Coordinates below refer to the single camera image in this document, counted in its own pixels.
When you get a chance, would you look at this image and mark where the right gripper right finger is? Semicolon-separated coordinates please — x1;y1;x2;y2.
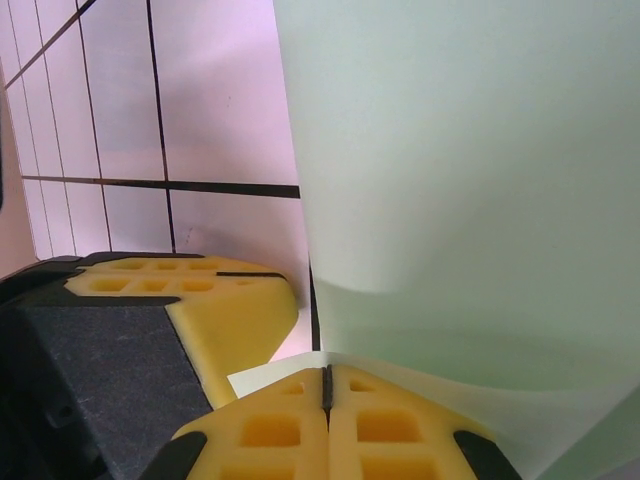
327;363;524;480

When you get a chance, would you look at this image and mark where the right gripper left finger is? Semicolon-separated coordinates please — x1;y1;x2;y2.
142;365;332;480

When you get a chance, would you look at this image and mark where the light green paper sheet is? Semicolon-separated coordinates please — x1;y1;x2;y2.
227;0;640;480

